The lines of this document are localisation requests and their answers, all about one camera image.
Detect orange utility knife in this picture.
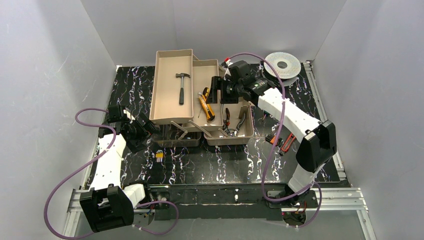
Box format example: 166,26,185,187
198,92,216,123

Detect yellow black screwdriver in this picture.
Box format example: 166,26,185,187
198,87,211,121

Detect beige plastic tool box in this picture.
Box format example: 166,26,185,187
149,49,254,148

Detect black handled claw hammer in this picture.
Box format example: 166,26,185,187
175,72,191,105

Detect black handled silver pliers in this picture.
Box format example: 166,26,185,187
229,111,247,137

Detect orange black small tool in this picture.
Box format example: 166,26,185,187
265,134,283,147

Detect red utility knife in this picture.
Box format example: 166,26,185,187
279,133,296,156

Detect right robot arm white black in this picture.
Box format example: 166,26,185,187
206,60,337,203

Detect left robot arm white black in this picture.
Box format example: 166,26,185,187
79,105,160,233

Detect yellow hex key set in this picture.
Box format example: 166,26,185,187
155,149,164,163

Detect white tape roll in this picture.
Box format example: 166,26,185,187
262,51,302,87

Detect black mounting plate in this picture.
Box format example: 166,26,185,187
120,183,319,222

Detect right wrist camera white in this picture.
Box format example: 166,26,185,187
219,58,233,79

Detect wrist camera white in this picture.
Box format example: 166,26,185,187
219,58,233,79
123,109,136,122

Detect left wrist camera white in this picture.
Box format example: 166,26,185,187
123,109,136,122

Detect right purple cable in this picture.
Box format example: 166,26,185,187
224,52,323,229

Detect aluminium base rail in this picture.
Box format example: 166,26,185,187
61,187,379,240

